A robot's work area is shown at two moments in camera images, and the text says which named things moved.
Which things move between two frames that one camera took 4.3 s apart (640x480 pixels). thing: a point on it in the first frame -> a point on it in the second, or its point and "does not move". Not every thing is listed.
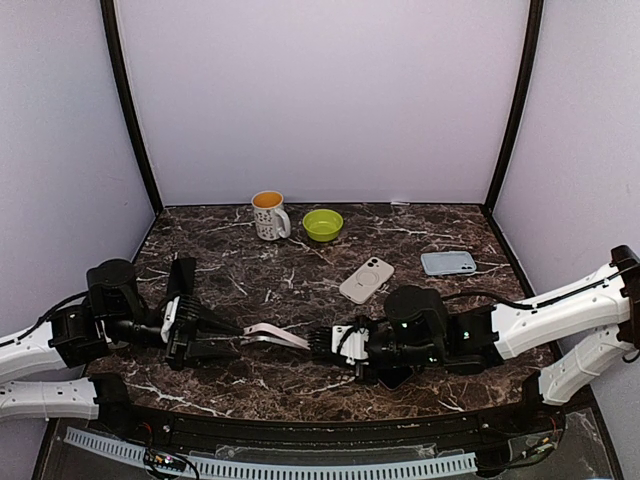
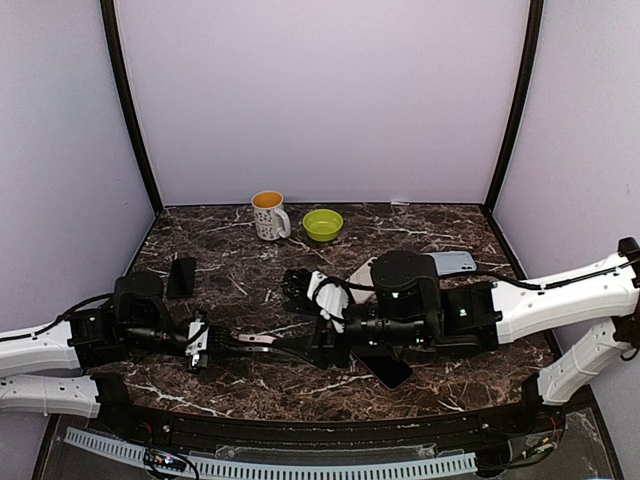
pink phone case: [267, 328] -> [256, 342]
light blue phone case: [447, 262] does not move
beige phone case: [367, 280] does not move
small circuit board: [163, 461] does not move
